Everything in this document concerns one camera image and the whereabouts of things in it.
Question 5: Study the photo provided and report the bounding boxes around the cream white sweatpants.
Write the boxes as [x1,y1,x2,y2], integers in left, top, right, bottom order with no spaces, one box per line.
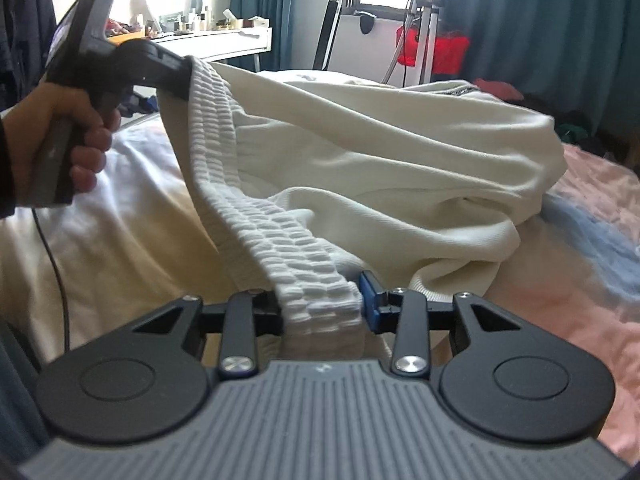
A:
[158,61,566,360]

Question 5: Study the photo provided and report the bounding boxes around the black white folding chair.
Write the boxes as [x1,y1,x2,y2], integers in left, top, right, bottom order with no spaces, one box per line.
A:
[312,0,342,70]

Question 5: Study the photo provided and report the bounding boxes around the pile of dark clothes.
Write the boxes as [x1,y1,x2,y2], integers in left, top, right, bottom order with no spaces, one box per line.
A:
[515,94,639,174]

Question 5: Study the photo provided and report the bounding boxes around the person left hand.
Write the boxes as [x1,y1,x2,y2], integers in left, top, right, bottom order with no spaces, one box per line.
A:
[1,82,120,218]

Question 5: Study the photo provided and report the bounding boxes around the white vanity desk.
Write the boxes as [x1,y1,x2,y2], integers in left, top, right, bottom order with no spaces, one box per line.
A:
[106,25,274,74]

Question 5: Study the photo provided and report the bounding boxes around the pink blue bed sheet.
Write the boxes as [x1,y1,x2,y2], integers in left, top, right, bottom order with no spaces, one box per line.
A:
[1,112,639,462]

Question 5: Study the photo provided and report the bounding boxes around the teal left curtain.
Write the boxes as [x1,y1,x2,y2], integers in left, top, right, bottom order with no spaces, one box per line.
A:
[229,0,298,73]

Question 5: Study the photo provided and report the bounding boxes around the teal curtain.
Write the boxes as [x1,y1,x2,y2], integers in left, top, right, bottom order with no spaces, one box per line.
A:
[442,0,639,136]
[229,0,298,73]

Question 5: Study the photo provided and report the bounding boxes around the red garment on stand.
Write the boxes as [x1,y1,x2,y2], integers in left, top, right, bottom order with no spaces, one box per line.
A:
[394,25,471,77]

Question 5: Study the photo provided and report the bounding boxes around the teal right curtain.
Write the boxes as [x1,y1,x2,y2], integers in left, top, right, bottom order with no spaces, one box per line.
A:
[442,0,639,136]

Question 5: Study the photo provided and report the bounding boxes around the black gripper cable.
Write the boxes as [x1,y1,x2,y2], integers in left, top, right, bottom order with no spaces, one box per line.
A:
[30,206,73,356]

